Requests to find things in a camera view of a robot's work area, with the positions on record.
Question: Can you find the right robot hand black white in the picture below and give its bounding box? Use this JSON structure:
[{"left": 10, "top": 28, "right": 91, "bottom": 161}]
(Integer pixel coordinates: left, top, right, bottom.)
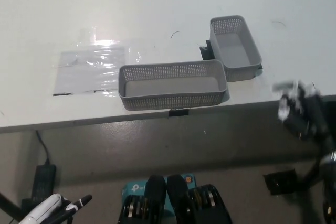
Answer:
[{"left": 272, "top": 79, "right": 329, "bottom": 141}]

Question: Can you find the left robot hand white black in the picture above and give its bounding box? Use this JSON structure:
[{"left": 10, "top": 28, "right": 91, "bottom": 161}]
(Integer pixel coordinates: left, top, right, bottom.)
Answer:
[{"left": 16, "top": 194, "right": 93, "bottom": 224}]

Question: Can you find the grey perforated plastic basket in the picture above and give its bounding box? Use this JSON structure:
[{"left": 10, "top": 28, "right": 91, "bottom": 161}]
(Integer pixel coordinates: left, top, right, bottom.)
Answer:
[
  {"left": 209, "top": 15, "right": 263, "bottom": 82},
  {"left": 118, "top": 59, "right": 228, "bottom": 111}
]

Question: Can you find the teal router box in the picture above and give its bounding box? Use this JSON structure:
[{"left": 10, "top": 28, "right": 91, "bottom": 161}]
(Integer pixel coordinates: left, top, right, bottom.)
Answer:
[{"left": 121, "top": 173, "right": 196, "bottom": 212}]

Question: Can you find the black power adapter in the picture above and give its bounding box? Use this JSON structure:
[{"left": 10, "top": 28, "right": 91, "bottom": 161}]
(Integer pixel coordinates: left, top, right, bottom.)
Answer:
[{"left": 31, "top": 164, "right": 57, "bottom": 201}]

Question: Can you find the black floor tape patch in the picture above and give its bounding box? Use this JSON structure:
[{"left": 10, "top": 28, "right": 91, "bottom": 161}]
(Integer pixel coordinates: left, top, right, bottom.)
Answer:
[{"left": 263, "top": 170, "right": 303, "bottom": 196}]

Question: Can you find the small black tape piece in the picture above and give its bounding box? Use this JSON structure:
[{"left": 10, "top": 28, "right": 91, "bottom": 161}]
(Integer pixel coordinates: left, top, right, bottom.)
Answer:
[{"left": 169, "top": 108, "right": 190, "bottom": 118}]

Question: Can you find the clear plastic sheet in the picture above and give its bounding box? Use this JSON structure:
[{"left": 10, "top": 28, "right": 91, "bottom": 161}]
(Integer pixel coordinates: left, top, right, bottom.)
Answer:
[{"left": 51, "top": 28, "right": 142, "bottom": 97}]

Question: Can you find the black power cable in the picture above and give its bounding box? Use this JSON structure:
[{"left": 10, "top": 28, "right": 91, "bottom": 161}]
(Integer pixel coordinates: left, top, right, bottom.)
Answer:
[{"left": 36, "top": 130, "right": 51, "bottom": 166}]

